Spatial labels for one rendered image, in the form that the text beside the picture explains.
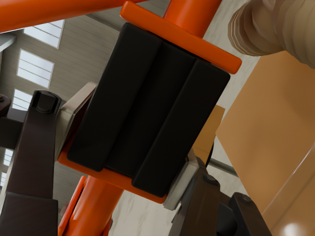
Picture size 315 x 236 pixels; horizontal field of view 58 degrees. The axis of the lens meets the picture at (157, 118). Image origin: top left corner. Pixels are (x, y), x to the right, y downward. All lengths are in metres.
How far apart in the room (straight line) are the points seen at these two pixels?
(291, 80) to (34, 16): 0.23
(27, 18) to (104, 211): 0.11
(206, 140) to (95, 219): 1.50
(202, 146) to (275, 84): 1.34
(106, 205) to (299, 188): 0.14
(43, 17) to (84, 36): 9.15
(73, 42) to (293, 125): 9.35
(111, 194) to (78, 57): 9.53
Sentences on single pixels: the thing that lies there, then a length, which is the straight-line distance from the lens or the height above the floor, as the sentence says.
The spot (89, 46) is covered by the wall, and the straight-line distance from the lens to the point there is 9.40.
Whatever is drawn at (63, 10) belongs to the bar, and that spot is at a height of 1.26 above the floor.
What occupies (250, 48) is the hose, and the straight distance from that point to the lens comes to 0.21.
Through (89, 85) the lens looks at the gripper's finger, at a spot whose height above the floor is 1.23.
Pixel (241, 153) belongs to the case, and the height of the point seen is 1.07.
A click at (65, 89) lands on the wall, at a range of 10.48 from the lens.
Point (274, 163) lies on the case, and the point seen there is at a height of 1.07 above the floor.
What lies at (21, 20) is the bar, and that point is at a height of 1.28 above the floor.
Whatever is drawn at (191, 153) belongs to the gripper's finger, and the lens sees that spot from 0.16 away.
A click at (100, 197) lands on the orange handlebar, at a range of 0.17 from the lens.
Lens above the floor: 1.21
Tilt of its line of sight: 9 degrees down
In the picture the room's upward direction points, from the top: 66 degrees counter-clockwise
